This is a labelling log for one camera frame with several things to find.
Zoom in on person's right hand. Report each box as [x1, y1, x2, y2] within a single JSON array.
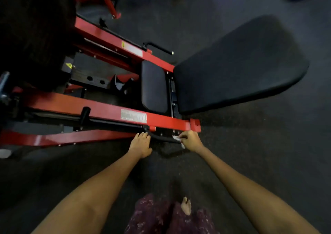
[[178, 130, 205, 153]]

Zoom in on person's left hand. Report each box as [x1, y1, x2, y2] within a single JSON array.
[[128, 132, 153, 159]]

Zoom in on white cleaning wipe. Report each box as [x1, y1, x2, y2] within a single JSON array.
[[172, 135, 185, 149]]

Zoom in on person's left forearm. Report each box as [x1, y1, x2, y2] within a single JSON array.
[[31, 150, 143, 234]]

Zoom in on person's right forearm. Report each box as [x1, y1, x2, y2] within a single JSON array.
[[195, 146, 321, 234]]

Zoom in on white rectangular label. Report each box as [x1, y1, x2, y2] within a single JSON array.
[[121, 109, 147, 124]]

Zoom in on black padded seat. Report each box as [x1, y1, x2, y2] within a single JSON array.
[[141, 61, 168, 114]]

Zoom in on person's bare foot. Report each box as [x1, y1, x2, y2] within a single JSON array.
[[180, 197, 192, 216]]

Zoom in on person's maroon patterned trousers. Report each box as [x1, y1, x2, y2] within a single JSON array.
[[124, 193, 220, 234]]

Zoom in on black adjustment knob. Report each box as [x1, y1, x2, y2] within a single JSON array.
[[79, 107, 91, 128]]

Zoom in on black padded backrest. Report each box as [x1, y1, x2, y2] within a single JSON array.
[[173, 14, 310, 115]]

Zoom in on white label with yellow mark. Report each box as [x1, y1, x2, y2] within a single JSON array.
[[122, 41, 143, 58]]

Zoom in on black machine handle bar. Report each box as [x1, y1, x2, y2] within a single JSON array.
[[143, 126, 181, 144], [142, 42, 174, 55]]

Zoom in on red gym machine frame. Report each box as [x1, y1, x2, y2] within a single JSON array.
[[0, 14, 202, 147]]

